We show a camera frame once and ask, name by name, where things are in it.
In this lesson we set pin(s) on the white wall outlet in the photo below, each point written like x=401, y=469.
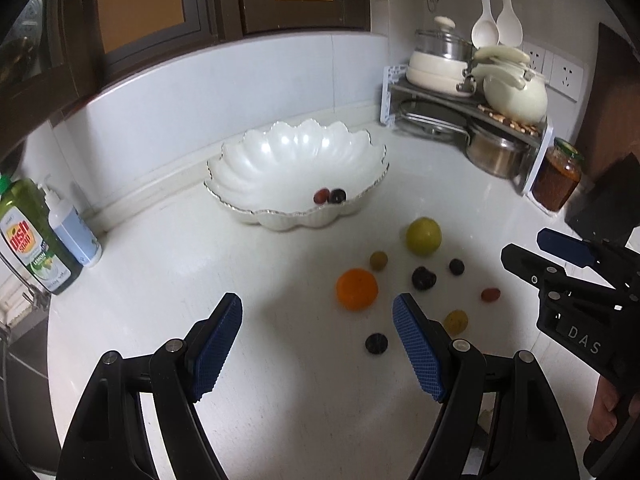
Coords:
x=567, y=76
x=537, y=57

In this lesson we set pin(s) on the dark grape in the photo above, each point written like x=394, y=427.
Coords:
x=456, y=266
x=339, y=196

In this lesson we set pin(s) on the steel pot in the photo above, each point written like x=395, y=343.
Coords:
x=492, y=155

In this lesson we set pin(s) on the dark plum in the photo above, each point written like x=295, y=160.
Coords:
x=424, y=278

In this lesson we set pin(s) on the white ladle spoon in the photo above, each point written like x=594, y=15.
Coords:
x=484, y=30

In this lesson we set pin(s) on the glass pan lid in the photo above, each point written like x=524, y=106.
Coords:
x=432, y=115

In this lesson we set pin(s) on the white pump bottle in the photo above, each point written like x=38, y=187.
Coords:
x=75, y=235

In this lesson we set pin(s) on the large yellow-green fruit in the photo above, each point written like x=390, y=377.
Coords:
x=423, y=234

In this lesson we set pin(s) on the white scalloped bowl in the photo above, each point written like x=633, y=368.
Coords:
x=280, y=160

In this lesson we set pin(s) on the metal sink fixture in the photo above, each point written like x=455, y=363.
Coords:
x=35, y=300

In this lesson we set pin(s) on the person's right hand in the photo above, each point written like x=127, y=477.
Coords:
x=605, y=410

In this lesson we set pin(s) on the glass lid with white knob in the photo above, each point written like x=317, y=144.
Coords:
x=445, y=42

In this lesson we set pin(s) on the yellow spotted fruit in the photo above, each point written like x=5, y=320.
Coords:
x=456, y=322

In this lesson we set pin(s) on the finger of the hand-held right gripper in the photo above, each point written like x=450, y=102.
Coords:
x=525, y=264
x=565, y=247

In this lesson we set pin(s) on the white cooking pot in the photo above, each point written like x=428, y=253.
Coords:
x=435, y=75

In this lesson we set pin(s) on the orange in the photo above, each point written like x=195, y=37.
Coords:
x=356, y=289

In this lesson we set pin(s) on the glass jar of red sauce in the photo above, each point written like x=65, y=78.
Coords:
x=555, y=180

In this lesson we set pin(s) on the green dish soap bottle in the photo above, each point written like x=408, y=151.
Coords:
x=30, y=240

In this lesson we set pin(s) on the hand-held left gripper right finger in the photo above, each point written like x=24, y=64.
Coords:
x=417, y=345

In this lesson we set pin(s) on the small red tomato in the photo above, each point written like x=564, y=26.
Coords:
x=491, y=294
x=321, y=196

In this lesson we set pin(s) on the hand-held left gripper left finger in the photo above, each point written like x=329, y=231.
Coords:
x=217, y=345

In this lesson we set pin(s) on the white corner rack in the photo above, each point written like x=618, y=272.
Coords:
x=387, y=95

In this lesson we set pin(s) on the dark wrinkled fruit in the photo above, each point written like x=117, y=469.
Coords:
x=376, y=343

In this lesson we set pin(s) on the white rice paddle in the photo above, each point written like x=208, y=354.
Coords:
x=509, y=27

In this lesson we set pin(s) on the wooden trivet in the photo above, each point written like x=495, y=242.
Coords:
x=510, y=122

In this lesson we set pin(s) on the dark brown wooden board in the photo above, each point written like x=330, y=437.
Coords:
x=612, y=100

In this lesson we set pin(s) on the black slate board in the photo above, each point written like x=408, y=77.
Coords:
x=605, y=210

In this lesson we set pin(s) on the cream clay pot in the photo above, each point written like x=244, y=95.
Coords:
x=515, y=95

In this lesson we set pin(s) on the small olive-green fruit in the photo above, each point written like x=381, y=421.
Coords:
x=378, y=260

